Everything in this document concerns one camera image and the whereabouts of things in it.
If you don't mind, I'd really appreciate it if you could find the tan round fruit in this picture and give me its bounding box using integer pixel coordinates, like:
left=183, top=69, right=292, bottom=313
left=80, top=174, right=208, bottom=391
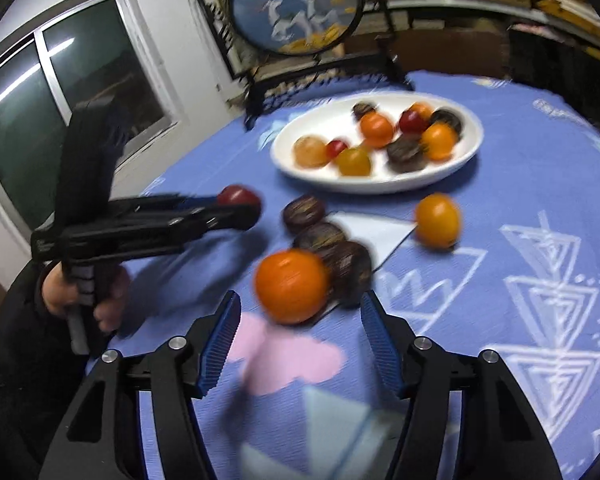
left=294, top=135, right=330, bottom=169

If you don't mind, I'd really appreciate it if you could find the white oval plate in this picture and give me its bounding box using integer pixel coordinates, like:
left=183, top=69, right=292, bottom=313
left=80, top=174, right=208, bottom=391
left=271, top=91, right=484, bottom=195

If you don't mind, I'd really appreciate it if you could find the white metal shelf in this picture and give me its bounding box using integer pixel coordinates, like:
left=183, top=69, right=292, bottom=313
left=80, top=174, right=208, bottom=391
left=387, top=0, right=536, bottom=18

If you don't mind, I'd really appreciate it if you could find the blue patterned tablecloth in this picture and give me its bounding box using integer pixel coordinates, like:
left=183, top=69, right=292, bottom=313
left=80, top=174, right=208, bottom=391
left=95, top=70, right=600, bottom=480

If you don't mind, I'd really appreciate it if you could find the window with white frame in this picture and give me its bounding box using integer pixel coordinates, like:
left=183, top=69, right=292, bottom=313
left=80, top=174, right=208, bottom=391
left=0, top=0, right=189, bottom=234

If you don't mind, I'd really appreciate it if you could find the black flat panel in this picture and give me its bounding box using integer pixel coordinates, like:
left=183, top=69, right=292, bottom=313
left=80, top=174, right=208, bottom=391
left=505, top=25, right=600, bottom=111

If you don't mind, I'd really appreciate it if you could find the person's left forearm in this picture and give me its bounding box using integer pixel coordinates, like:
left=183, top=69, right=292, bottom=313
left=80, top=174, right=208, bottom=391
left=0, top=255, right=89, bottom=480

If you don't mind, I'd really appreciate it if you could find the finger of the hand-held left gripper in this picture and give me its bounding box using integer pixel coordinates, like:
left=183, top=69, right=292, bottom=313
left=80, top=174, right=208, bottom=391
left=169, top=203, right=262, bottom=242
left=129, top=191, right=222, bottom=212

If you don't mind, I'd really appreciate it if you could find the dark red plum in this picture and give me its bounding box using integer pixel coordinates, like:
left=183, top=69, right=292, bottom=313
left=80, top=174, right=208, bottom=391
left=399, top=110, right=429, bottom=135
left=216, top=185, right=262, bottom=211

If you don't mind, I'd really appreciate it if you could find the brown cardboard box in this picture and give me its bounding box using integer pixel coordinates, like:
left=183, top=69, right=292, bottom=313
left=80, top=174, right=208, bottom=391
left=350, top=30, right=511, bottom=79

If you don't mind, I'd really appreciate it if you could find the large orange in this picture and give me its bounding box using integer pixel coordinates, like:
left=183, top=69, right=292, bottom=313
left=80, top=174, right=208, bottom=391
left=254, top=250, right=329, bottom=325

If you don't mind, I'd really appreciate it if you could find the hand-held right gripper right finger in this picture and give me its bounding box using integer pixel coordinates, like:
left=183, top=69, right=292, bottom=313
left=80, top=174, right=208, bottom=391
left=360, top=290, right=563, bottom=480

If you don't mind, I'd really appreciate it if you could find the person's left hand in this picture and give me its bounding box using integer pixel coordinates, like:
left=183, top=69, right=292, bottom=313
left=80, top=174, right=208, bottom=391
left=40, top=262, right=131, bottom=333

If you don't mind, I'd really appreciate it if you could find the deep orange mandarin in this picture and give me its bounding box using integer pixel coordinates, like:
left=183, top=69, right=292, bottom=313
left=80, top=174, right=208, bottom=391
left=359, top=112, right=396, bottom=149

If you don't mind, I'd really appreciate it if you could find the round deer screen black stand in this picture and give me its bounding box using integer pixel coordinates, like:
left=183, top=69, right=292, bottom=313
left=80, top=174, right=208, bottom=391
left=191, top=0, right=415, bottom=119

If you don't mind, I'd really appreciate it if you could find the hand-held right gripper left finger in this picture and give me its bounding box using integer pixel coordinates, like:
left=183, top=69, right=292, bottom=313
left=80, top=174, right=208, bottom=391
left=39, top=290, right=242, bottom=480

